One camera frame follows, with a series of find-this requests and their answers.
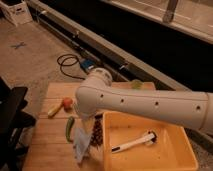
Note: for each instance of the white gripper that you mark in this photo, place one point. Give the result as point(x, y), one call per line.
point(88, 124)

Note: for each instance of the grey cloth towel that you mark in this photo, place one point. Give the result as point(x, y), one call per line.
point(81, 144)

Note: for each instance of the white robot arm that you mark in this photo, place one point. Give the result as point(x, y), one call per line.
point(190, 109)

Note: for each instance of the green chili pepper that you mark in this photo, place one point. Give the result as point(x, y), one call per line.
point(69, 125)

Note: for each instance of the dark grape bunch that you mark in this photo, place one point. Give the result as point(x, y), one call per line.
point(97, 132)

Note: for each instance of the red tomato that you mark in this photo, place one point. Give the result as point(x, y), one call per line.
point(67, 103)

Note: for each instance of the blue power box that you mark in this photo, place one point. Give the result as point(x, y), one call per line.
point(87, 65)

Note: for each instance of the black chair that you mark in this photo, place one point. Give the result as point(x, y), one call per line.
point(12, 122)

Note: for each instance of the yellow plastic bin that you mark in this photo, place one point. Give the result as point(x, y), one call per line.
point(170, 151)

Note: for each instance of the white cardboard box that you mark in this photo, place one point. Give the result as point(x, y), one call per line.
point(17, 14)

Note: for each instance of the white handled brush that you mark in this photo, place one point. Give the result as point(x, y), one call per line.
point(147, 137)

